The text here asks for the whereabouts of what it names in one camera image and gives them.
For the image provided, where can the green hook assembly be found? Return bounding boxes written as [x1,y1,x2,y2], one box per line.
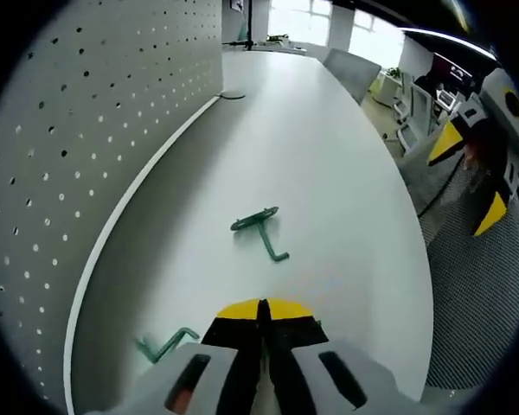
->
[134,327,201,365]
[229,206,291,263]

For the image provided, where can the white perforated mounting plate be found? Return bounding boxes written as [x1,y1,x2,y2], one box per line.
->
[0,0,247,410]

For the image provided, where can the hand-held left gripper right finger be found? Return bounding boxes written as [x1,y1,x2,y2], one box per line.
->
[266,297,421,415]

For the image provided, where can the black tripod stand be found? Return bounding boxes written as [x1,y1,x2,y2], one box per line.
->
[222,0,257,51]

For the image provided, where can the white office chair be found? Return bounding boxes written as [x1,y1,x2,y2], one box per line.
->
[393,80,436,152]

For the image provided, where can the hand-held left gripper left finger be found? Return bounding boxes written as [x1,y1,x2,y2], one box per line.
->
[84,297,268,415]

